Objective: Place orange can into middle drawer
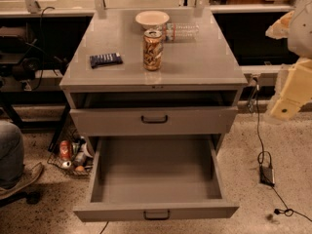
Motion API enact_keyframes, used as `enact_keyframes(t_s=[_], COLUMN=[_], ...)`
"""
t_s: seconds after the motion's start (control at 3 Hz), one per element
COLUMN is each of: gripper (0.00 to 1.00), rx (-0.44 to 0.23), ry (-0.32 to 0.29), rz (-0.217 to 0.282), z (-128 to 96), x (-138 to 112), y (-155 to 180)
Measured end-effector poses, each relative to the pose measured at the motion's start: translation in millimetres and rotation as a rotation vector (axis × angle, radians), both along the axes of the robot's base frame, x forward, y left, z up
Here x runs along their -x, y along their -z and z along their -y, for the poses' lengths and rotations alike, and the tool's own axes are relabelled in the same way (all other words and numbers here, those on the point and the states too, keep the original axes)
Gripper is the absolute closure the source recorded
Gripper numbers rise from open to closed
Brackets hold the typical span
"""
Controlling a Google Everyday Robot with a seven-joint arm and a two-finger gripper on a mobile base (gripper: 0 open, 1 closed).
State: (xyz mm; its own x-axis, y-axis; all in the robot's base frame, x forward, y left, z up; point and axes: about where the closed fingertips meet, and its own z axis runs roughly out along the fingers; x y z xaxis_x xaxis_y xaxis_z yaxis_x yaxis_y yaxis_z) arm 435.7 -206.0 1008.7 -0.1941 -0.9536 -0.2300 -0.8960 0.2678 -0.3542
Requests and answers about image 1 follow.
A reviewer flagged black power adapter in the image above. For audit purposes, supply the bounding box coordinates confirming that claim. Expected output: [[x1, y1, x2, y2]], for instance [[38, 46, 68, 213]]
[[259, 166, 275, 186]]

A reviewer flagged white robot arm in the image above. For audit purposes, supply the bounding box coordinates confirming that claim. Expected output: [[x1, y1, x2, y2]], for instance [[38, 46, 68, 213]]
[[265, 0, 312, 124]]

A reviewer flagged person's leg in jeans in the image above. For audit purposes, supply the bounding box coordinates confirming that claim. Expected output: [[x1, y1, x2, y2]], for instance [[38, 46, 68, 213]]
[[0, 121, 24, 189]]

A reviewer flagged black power cable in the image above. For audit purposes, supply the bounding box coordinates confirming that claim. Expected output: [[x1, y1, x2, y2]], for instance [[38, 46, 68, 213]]
[[254, 76, 312, 223]]

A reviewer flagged grey shoe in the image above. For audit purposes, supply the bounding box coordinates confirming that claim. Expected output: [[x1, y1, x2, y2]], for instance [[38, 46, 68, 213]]
[[0, 162, 44, 200]]

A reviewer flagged white ceramic bowl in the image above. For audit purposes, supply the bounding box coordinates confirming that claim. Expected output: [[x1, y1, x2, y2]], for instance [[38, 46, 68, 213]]
[[136, 11, 170, 29]]

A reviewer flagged open grey lower drawer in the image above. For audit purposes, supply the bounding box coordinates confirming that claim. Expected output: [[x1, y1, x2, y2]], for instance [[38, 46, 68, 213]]
[[74, 136, 239, 222]]

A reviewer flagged dark blue snack bar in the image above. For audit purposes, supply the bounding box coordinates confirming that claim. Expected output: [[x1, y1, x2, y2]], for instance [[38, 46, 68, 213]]
[[90, 53, 123, 68]]

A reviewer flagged grey metal drawer cabinet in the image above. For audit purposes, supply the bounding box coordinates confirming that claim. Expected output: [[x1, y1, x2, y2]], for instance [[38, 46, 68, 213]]
[[60, 8, 247, 150]]

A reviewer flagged clear plastic water bottle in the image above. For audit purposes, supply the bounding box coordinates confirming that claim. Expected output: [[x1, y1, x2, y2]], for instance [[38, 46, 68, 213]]
[[162, 23, 199, 42]]

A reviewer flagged orange patterned drink can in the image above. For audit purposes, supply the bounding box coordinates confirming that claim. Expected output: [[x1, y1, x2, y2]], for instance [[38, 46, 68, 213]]
[[143, 29, 163, 71]]

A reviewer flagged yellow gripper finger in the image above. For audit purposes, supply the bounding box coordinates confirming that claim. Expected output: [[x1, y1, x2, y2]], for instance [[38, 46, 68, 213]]
[[268, 63, 312, 121]]

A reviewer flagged red soda can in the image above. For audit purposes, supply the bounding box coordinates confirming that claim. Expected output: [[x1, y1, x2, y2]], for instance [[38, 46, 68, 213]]
[[59, 140, 72, 161]]

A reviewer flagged black wire basket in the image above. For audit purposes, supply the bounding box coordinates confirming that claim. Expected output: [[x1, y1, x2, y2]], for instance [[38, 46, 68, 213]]
[[47, 127, 95, 178]]

